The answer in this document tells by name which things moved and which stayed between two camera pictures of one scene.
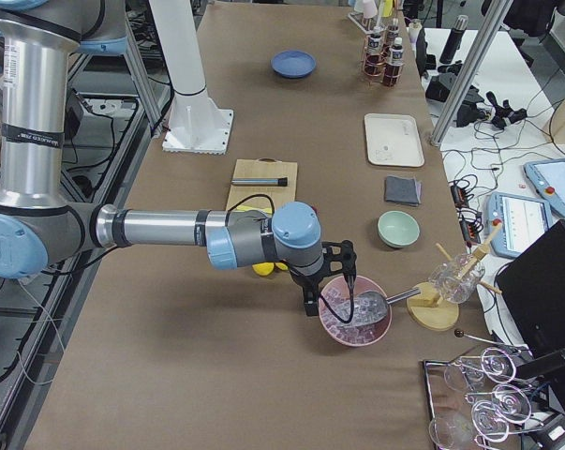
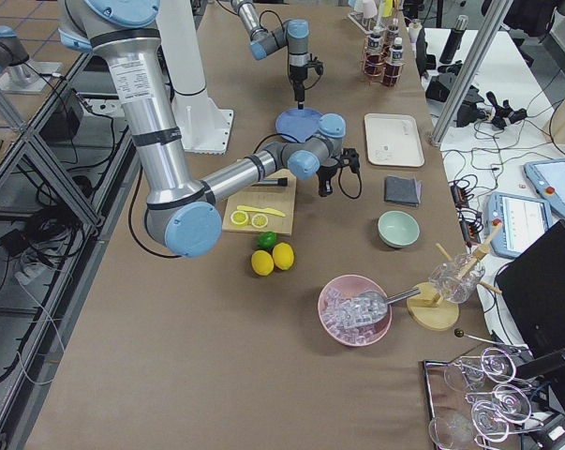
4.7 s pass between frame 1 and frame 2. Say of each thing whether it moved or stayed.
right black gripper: moved
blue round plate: moved
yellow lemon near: stayed
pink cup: stayed
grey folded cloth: stayed
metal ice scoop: stayed
